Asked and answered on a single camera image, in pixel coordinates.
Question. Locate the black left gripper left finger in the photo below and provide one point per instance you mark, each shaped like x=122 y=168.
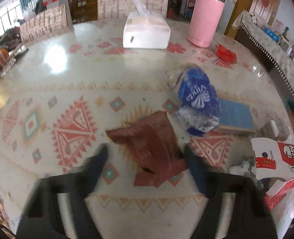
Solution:
x=42 y=218

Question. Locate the long covered sideboard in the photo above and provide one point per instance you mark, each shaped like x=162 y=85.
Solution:
x=282 y=62

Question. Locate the blue Vinda tissue wrapper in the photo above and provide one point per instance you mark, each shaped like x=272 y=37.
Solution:
x=200 y=110

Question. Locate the patterned chair left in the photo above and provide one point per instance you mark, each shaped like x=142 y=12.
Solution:
x=47 y=24

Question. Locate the dark red snack wrapper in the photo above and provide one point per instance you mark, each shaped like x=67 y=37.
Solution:
x=153 y=145

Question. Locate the pink thermos bottle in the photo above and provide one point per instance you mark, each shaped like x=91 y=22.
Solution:
x=205 y=18

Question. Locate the patterned chair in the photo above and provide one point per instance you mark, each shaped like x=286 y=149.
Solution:
x=47 y=24
x=121 y=8

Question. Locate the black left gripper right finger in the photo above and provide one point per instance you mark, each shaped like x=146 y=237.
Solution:
x=234 y=203

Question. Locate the small metal tin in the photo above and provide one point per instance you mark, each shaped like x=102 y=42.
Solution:
x=276 y=130

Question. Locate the patterned chair far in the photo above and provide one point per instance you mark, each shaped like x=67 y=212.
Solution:
x=121 y=8

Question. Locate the red crumpled paper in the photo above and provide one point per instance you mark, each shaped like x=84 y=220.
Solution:
x=226 y=55

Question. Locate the white tissue pack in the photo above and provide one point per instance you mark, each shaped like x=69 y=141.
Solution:
x=145 y=29

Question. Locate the red white KFC box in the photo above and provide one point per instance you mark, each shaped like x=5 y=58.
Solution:
x=274 y=160

